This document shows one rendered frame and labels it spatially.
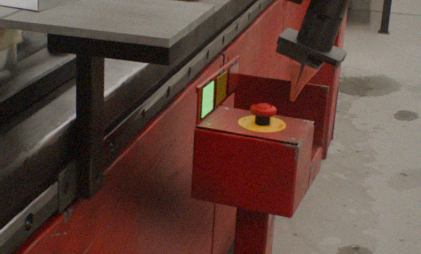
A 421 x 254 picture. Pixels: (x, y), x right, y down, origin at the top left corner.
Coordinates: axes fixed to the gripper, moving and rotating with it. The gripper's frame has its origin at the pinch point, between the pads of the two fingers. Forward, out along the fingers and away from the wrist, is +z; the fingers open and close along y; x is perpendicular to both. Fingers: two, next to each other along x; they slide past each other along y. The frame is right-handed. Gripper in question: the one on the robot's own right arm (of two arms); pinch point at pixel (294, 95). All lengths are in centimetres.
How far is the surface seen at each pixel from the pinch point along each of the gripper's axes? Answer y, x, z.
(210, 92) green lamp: 10.7, 10.8, 0.8
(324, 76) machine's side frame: 13, -173, 53
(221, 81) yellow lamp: 10.7, 5.5, 0.6
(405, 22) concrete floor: 0, -445, 85
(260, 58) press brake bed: 20, -70, 20
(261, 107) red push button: 2.5, 11.0, -0.3
